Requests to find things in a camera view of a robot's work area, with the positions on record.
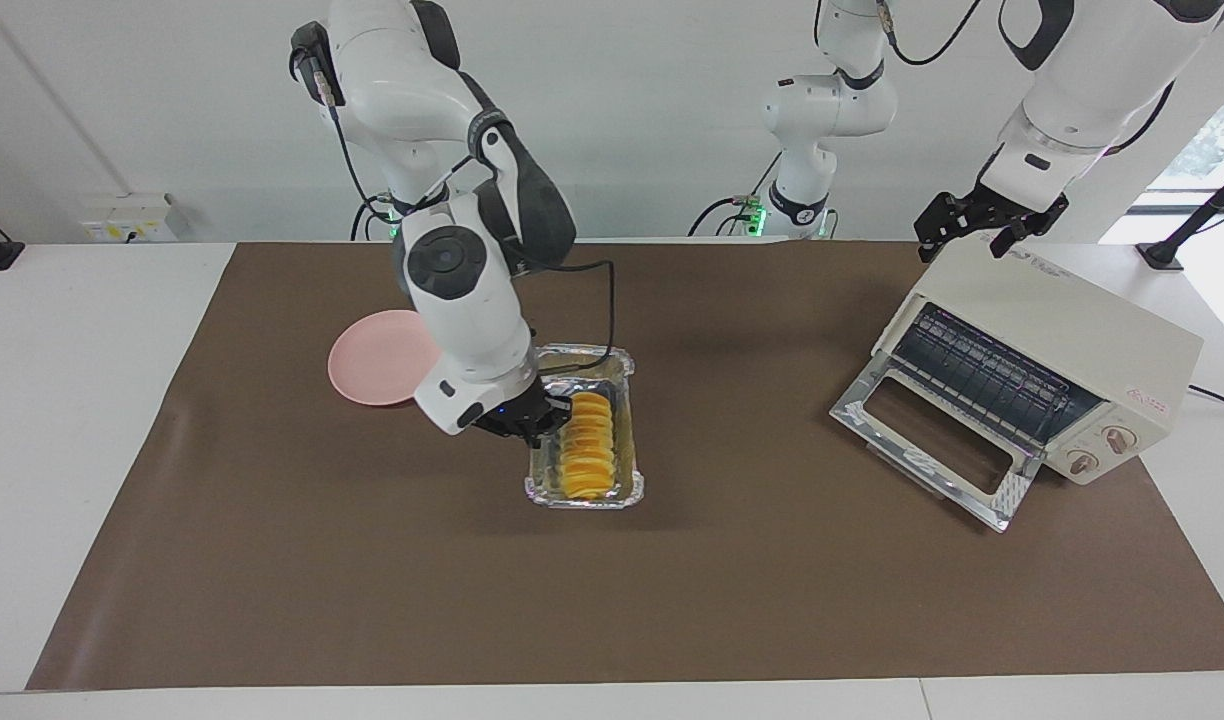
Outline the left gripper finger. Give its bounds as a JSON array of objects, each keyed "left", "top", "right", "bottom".
[
  {"left": 917, "top": 192, "right": 973, "bottom": 263},
  {"left": 990, "top": 195, "right": 1070, "bottom": 261}
]

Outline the sliced yellow bread loaf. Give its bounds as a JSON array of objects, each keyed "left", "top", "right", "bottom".
[{"left": 557, "top": 392, "right": 618, "bottom": 501}]

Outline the aluminium foil tray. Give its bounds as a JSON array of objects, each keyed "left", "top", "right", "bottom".
[{"left": 525, "top": 345, "right": 645, "bottom": 511}]

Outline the cream toaster oven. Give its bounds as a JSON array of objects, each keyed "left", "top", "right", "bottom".
[{"left": 872, "top": 228, "right": 1205, "bottom": 488}]

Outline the glass oven door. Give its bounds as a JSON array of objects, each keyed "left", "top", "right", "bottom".
[{"left": 829, "top": 368, "right": 1045, "bottom": 533}]

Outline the pink round plate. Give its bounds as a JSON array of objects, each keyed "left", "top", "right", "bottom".
[{"left": 328, "top": 309, "right": 443, "bottom": 407}]

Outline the brown table mat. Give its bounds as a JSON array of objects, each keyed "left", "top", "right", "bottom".
[{"left": 27, "top": 240, "right": 1224, "bottom": 691}]

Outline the window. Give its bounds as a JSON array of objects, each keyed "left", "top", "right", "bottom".
[{"left": 1147, "top": 75, "right": 1224, "bottom": 191}]

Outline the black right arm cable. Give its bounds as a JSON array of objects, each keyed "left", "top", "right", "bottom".
[{"left": 307, "top": 45, "right": 618, "bottom": 353}]

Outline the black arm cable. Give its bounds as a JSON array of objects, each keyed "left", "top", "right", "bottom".
[
  {"left": 307, "top": 45, "right": 618, "bottom": 353},
  {"left": 877, "top": 0, "right": 1178, "bottom": 158}
]

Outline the black camera stand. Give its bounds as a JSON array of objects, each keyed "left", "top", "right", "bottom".
[{"left": 1137, "top": 160, "right": 1224, "bottom": 271}]

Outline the oven wire rack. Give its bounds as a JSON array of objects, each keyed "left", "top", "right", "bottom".
[{"left": 892, "top": 305, "right": 1103, "bottom": 446}]

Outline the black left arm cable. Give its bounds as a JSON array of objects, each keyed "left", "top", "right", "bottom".
[{"left": 877, "top": 0, "right": 1178, "bottom": 158}]

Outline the black left base cable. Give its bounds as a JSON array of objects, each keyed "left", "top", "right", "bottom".
[{"left": 687, "top": 150, "right": 783, "bottom": 239}]

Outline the black base cable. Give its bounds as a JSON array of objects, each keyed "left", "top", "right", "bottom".
[
  {"left": 687, "top": 150, "right": 783, "bottom": 239},
  {"left": 350, "top": 190, "right": 405, "bottom": 243}
]

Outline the black right base cable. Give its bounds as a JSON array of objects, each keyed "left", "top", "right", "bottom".
[{"left": 350, "top": 190, "right": 405, "bottom": 243}]

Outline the white wall socket box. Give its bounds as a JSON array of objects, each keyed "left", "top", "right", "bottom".
[{"left": 80, "top": 193, "right": 178, "bottom": 243}]

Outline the white wall cable duct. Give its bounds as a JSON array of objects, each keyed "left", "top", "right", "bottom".
[{"left": 0, "top": 0, "right": 133, "bottom": 198}]

